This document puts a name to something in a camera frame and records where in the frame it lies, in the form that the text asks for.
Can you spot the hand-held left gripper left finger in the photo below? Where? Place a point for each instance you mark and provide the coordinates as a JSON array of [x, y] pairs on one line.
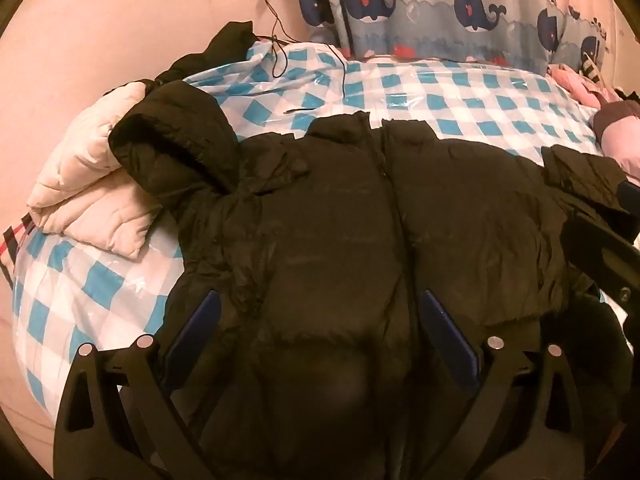
[[192, 340]]

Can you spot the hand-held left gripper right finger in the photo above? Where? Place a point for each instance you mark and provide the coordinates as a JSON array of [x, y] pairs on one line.
[[450, 340]]

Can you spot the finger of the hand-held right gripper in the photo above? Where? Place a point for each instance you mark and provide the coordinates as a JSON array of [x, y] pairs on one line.
[[629, 193], [600, 245]]

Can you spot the black puffer jacket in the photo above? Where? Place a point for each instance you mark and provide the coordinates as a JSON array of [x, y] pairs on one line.
[[325, 210]]

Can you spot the pink and brown jacket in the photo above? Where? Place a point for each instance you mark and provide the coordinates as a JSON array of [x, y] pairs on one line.
[[620, 135]]

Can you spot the pink garment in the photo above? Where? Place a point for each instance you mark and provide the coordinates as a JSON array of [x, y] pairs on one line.
[[575, 85]]

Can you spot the black white striped cloth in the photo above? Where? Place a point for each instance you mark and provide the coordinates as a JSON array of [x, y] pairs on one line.
[[590, 65]]

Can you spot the blue white checkered bed cover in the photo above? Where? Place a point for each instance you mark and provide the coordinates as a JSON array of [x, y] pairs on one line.
[[450, 100]]

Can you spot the white quilted jacket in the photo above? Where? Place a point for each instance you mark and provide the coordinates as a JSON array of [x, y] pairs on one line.
[[75, 160]]

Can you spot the whale print curtain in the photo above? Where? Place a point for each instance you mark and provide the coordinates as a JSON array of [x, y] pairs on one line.
[[425, 15]]

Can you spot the dark crumpled garment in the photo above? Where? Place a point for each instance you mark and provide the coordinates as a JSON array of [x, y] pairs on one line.
[[230, 42]]

